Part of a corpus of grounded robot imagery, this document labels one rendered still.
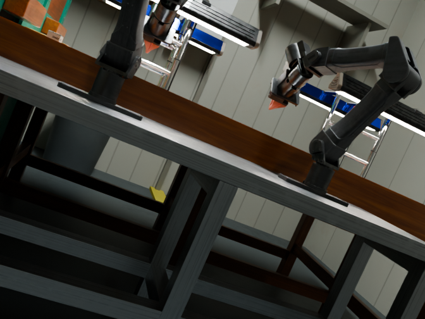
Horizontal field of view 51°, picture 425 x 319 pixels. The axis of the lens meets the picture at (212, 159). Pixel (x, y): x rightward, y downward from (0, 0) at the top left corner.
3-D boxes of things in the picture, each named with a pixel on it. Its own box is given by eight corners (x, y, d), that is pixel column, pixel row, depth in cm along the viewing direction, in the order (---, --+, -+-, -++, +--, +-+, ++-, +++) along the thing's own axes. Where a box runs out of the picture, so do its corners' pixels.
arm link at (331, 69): (307, 46, 128) (415, 33, 106) (324, 58, 134) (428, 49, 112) (298, 86, 127) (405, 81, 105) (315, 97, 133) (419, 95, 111)
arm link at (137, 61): (109, 43, 106) (102, 38, 101) (143, 58, 106) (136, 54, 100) (100, 68, 107) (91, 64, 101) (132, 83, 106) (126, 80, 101)
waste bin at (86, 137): (96, 172, 350) (124, 106, 346) (95, 185, 308) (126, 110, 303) (40, 151, 338) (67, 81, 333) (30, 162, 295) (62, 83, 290)
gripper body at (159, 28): (141, 18, 130) (149, -1, 124) (173, 33, 133) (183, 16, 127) (136, 33, 126) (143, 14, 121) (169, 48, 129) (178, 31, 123)
